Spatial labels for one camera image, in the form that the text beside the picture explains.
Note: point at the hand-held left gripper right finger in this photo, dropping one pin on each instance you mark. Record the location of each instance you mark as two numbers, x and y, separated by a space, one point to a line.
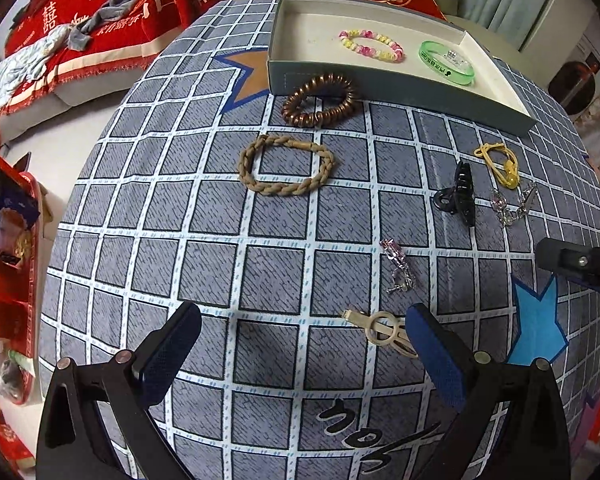
437 355

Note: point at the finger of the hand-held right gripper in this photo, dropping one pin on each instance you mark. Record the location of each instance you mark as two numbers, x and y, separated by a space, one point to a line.
580 262

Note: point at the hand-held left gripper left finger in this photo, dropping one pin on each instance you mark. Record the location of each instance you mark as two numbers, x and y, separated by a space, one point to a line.
165 355

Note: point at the beige hair clip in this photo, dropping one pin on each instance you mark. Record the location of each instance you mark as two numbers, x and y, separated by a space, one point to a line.
360 317

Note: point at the clear silver hair clip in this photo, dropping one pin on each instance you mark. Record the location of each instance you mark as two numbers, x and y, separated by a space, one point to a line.
500 205

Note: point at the black hair claw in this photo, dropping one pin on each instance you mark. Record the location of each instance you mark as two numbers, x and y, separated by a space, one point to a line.
462 200

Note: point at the grey cardboard box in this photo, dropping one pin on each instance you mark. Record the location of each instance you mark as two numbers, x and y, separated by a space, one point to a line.
320 25

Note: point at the grey checked cloth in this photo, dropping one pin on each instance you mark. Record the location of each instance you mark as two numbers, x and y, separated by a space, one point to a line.
280 260

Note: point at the white round-door appliance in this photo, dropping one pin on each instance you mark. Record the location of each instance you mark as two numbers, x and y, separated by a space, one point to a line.
572 85

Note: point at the clear plastic hair clip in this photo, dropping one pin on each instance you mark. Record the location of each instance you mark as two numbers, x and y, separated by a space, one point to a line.
454 56

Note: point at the beige sofa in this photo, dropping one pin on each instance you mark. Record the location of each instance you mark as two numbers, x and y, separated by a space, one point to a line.
55 120

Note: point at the green translucent bangle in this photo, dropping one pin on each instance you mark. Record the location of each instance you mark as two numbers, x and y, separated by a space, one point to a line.
422 55

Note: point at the white patterned cloth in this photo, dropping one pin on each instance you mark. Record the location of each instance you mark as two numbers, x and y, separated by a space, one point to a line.
20 70

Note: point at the grey sock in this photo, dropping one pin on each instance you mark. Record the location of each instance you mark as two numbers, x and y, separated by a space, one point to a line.
112 7

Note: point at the red printed blanket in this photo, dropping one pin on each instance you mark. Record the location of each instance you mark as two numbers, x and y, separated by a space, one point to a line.
45 15

